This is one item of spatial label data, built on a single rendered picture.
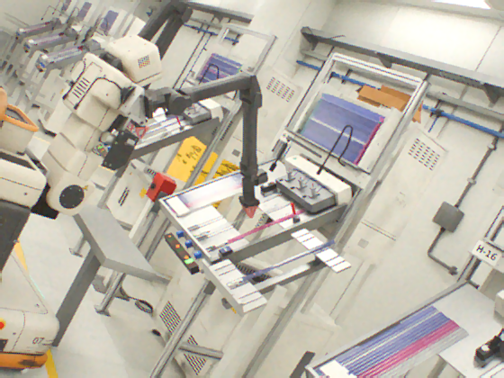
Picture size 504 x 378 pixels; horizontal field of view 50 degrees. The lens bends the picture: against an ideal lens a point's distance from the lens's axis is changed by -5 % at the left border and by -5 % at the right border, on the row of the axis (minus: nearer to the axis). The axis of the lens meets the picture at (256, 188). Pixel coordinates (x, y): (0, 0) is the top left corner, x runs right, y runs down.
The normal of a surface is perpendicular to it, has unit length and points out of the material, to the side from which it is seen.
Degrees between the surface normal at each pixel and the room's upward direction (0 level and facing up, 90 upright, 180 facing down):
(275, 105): 90
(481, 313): 45
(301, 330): 90
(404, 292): 90
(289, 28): 90
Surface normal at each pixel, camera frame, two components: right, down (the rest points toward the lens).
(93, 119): 0.62, 0.44
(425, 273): -0.72, -0.36
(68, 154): -0.52, -0.38
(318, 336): 0.47, 0.36
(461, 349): -0.15, -0.87
